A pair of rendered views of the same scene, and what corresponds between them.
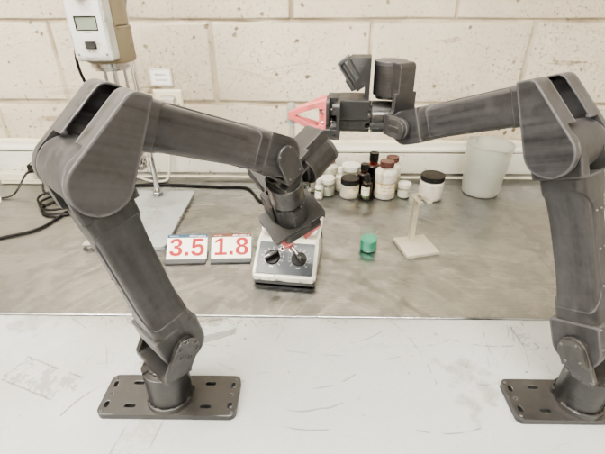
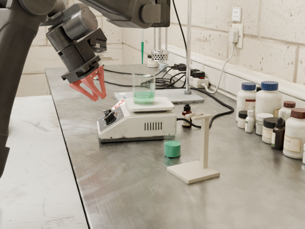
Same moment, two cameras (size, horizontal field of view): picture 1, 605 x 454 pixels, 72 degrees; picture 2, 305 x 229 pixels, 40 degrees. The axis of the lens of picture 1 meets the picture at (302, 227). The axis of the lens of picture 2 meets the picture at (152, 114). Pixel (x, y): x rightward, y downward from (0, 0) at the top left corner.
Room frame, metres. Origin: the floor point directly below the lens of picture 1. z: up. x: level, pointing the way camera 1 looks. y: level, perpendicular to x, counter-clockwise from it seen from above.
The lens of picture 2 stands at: (0.50, -1.02, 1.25)
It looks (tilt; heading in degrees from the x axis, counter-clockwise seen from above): 15 degrees down; 73
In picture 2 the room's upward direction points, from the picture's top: straight up
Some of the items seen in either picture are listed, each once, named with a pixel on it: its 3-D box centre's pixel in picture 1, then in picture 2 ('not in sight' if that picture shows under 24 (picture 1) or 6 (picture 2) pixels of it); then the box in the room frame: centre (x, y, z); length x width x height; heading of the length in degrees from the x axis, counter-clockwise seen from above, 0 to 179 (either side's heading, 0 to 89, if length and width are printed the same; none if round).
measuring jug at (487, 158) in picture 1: (482, 166); not in sight; (1.14, -0.53, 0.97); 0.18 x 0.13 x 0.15; 13
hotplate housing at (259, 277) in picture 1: (291, 241); (139, 119); (0.78, 0.02, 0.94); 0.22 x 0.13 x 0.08; 173
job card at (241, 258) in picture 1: (230, 248); not in sight; (0.79, 0.16, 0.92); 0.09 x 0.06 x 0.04; 92
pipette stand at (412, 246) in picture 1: (419, 223); (193, 144); (0.82, -0.27, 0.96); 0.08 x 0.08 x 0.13; 13
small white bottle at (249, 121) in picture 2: (319, 188); (249, 121); (1.08, -0.05, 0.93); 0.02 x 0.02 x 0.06
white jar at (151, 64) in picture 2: not in sight; (153, 61); (1.17, 1.15, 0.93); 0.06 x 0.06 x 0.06
